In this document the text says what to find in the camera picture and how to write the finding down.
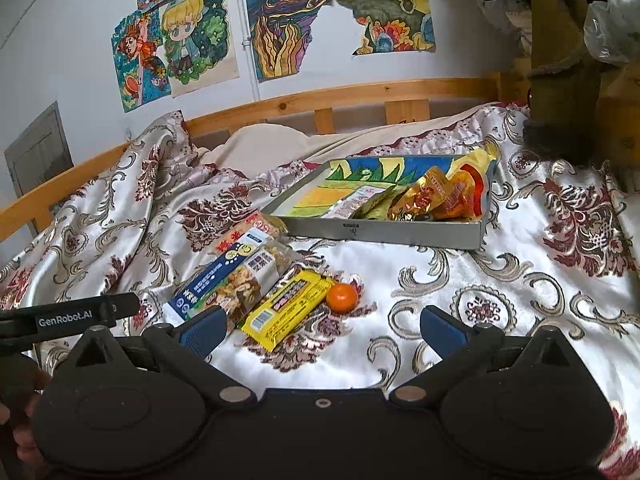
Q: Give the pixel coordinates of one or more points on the grey wall panel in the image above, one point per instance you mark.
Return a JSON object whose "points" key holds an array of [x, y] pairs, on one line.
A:
{"points": [[40, 150]]}

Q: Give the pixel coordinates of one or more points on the clear plastic bag of clothes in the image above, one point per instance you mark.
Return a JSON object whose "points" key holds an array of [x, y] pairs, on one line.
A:
{"points": [[616, 25]]}

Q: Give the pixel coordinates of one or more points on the swimming girl blue drawing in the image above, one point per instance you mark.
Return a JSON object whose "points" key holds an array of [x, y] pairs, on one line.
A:
{"points": [[135, 60]]}

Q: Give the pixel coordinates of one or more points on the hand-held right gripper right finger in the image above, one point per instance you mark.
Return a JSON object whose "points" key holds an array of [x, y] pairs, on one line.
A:
{"points": [[442, 331]]}

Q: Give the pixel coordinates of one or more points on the orange clear snack packet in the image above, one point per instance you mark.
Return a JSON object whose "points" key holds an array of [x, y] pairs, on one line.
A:
{"points": [[460, 200]]}

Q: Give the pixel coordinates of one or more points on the rice cracker pack red print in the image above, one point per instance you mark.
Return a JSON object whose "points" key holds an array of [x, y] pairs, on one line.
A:
{"points": [[265, 222]]}

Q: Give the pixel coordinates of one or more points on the floral satin quilt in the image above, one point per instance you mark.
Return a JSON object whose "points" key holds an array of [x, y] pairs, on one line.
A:
{"points": [[500, 280]]}

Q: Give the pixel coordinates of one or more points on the white wall pipe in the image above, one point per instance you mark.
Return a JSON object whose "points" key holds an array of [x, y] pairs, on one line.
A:
{"points": [[248, 50]]}

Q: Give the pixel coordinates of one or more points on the blonde child drawing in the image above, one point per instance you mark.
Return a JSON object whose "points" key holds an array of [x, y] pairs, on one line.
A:
{"points": [[190, 35]]}

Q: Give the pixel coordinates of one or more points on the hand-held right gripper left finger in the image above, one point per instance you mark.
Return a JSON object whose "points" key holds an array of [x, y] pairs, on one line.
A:
{"points": [[202, 331]]}

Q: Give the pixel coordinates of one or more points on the island landscape drawing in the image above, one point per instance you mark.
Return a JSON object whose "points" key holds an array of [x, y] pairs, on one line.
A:
{"points": [[380, 0]]}

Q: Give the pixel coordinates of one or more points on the blue green nut snack pack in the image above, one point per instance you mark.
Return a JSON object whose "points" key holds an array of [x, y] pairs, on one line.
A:
{"points": [[215, 282]]}

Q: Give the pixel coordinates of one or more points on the person's left hand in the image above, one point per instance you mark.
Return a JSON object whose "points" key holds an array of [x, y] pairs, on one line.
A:
{"points": [[30, 442]]}

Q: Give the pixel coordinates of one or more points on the wooden bed frame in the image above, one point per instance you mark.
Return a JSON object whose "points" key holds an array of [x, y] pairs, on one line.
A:
{"points": [[350, 91]]}

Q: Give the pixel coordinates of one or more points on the cream pillow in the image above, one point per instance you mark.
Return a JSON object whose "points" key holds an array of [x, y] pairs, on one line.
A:
{"points": [[260, 145]]}

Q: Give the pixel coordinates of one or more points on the swirly seaweed drawing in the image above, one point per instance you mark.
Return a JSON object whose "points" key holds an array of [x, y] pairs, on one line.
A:
{"points": [[280, 10]]}

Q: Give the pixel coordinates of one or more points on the colourful drawing tray liner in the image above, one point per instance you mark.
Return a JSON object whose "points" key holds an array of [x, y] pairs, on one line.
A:
{"points": [[320, 195]]}

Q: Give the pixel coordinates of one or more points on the brown trousers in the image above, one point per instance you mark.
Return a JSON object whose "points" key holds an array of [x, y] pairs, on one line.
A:
{"points": [[560, 85]]}

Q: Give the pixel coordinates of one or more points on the red label clear snack packet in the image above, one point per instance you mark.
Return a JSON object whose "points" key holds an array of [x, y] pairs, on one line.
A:
{"points": [[420, 195]]}

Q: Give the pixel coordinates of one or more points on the grey metal tray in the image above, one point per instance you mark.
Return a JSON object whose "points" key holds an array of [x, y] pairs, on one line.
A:
{"points": [[400, 236]]}

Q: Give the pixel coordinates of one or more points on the white snack packet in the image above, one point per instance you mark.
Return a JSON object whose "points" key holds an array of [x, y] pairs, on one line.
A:
{"points": [[347, 202]]}

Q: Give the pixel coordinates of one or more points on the orange tangerine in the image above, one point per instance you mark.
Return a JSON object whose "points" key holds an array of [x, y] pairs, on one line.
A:
{"points": [[341, 297]]}

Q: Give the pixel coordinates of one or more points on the yellow snack bar packet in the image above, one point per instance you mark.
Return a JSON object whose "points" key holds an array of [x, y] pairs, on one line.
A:
{"points": [[285, 306]]}

